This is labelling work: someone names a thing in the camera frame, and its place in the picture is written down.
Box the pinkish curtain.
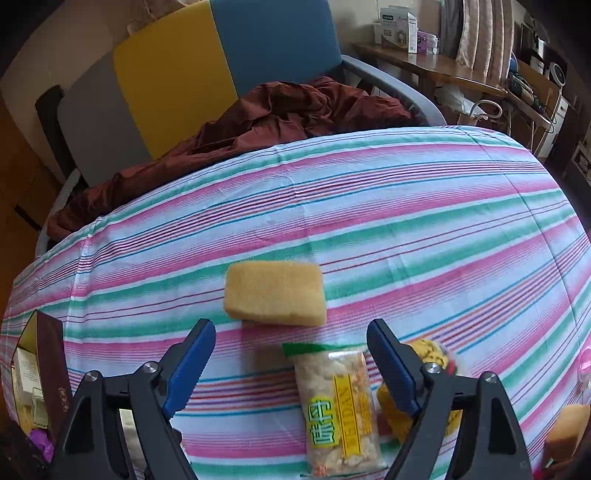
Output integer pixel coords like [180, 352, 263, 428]
[441, 0, 515, 84]

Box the white cardboard box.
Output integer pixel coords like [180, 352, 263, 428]
[379, 7, 419, 54]

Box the clear rice cracker snack packet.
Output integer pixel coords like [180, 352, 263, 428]
[283, 342, 386, 477]

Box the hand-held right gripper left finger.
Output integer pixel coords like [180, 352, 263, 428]
[53, 318, 218, 480]

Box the tan rectangular sponge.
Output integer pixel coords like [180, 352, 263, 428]
[223, 261, 328, 328]

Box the striped bedsheet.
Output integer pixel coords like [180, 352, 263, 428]
[0, 124, 591, 480]

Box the wooden wardrobe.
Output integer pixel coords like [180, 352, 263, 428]
[0, 92, 61, 278]

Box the maroon crumpled cloth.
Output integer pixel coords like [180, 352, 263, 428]
[46, 76, 428, 241]

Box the white round appliance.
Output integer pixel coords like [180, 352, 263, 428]
[547, 62, 570, 89]

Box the purple plastic item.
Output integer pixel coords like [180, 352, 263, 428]
[28, 427, 58, 462]

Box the white plastic bag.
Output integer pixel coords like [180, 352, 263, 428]
[438, 88, 472, 117]

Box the wooden side table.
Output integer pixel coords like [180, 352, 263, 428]
[352, 42, 555, 132]

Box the grey yellow blue headboard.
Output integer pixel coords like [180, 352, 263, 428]
[58, 0, 345, 185]

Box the white cable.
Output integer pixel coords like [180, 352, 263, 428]
[471, 99, 504, 121]

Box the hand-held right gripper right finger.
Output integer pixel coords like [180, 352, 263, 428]
[366, 318, 534, 480]

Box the yellow patterned pouch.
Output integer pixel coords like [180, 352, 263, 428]
[375, 339, 467, 441]

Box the brown cardboard box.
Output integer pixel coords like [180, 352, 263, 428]
[512, 58, 561, 108]

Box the small tan sponge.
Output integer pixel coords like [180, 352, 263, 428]
[542, 405, 591, 467]

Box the gold-lined tin box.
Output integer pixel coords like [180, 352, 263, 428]
[9, 310, 75, 439]

